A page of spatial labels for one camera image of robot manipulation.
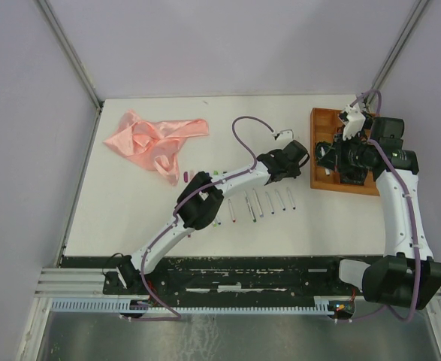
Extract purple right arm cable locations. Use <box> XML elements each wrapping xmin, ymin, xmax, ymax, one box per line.
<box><xmin>351</xmin><ymin>89</ymin><xmax>424</xmax><ymax>324</ymax></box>

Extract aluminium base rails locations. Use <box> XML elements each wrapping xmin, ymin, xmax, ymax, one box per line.
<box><xmin>35</xmin><ymin>267</ymin><xmax>116</xmax><ymax>298</ymax></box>

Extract aluminium frame post right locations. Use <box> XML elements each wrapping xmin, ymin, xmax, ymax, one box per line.
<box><xmin>371</xmin><ymin>0</ymin><xmax>433</xmax><ymax>90</ymax></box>

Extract aluminium frame post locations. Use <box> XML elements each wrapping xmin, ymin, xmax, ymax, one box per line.
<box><xmin>371</xmin><ymin>0</ymin><xmax>433</xmax><ymax>90</ymax></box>
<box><xmin>34</xmin><ymin>0</ymin><xmax>103</xmax><ymax>109</ymax></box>

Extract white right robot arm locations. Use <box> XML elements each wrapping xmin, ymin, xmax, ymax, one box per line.
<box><xmin>315</xmin><ymin>111</ymin><xmax>441</xmax><ymax>311</ymax></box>

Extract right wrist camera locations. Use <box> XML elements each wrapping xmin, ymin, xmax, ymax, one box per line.
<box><xmin>338</xmin><ymin>105</ymin><xmax>366</xmax><ymax>141</ymax></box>

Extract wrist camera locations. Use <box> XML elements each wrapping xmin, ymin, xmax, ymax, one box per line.
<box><xmin>338</xmin><ymin>105</ymin><xmax>366</xmax><ymax>141</ymax></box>
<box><xmin>273</xmin><ymin>129</ymin><xmax>294</xmax><ymax>142</ymax></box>

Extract black capped marker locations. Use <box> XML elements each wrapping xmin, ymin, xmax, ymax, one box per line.
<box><xmin>286</xmin><ymin>187</ymin><xmax>297</xmax><ymax>210</ymax></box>
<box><xmin>320</xmin><ymin>147</ymin><xmax>331</xmax><ymax>176</ymax></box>

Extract aluminium frame post left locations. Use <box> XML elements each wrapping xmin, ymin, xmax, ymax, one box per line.
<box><xmin>34</xmin><ymin>0</ymin><xmax>103</xmax><ymax>109</ymax></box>

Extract orange wooden divider tray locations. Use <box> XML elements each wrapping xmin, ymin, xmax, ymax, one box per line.
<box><xmin>310</xmin><ymin>108</ymin><xmax>379</xmax><ymax>196</ymax></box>

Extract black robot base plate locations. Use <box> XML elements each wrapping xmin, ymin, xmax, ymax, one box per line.
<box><xmin>61</xmin><ymin>255</ymin><xmax>371</xmax><ymax>302</ymax></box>

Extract lavender capped marker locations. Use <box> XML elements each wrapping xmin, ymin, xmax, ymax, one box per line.
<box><xmin>252</xmin><ymin>188</ymin><xmax>264</xmax><ymax>218</ymax></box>

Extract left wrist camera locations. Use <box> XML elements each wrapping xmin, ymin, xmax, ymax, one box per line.
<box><xmin>273</xmin><ymin>129</ymin><xmax>294</xmax><ymax>142</ymax></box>

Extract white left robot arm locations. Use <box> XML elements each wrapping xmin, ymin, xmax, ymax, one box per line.
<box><xmin>116</xmin><ymin>140</ymin><xmax>310</xmax><ymax>293</ymax></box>

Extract pink satin cloth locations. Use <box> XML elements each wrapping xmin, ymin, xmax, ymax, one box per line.
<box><xmin>104</xmin><ymin>110</ymin><xmax>210</xmax><ymax>186</ymax></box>

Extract light blue cable duct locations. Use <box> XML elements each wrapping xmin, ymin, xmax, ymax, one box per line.
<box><xmin>50</xmin><ymin>297</ymin><xmax>354</xmax><ymax>317</ymax></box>

